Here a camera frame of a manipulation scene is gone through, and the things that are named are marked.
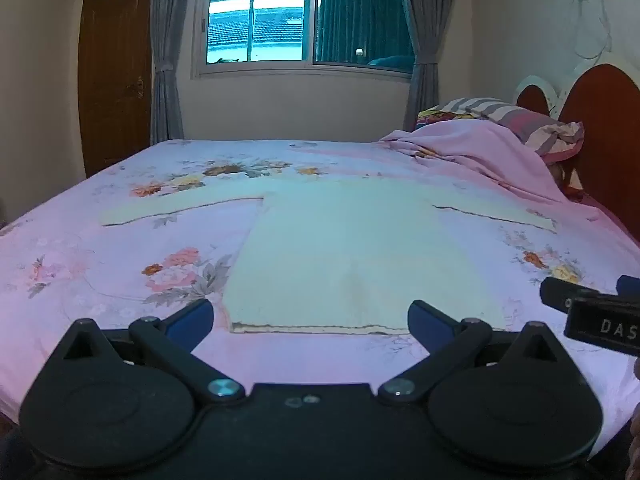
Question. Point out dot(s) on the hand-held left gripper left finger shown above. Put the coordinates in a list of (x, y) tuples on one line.
[(192, 321)]

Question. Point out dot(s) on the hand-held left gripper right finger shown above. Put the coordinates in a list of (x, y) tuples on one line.
[(425, 322)]

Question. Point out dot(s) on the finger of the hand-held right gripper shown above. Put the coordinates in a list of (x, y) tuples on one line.
[(557, 292), (630, 285)]

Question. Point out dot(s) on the cream knit sweater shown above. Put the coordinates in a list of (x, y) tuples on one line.
[(350, 250)]

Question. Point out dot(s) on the bed with pink floral sheet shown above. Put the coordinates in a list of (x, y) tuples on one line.
[(100, 270)]

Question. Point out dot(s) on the pink blanket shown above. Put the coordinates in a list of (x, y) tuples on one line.
[(475, 160)]

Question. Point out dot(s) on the red and white headboard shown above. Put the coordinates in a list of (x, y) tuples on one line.
[(605, 125)]

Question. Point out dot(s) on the striped pillow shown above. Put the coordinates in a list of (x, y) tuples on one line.
[(530, 127)]

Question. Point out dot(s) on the colourful floral pillow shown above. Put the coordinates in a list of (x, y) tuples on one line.
[(426, 117)]

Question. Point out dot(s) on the brown wooden door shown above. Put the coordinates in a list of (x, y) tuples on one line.
[(112, 85)]

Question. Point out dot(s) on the grey curtain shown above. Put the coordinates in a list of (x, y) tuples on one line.
[(167, 60), (430, 35)]

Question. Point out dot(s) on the window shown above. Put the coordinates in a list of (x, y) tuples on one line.
[(280, 15)]

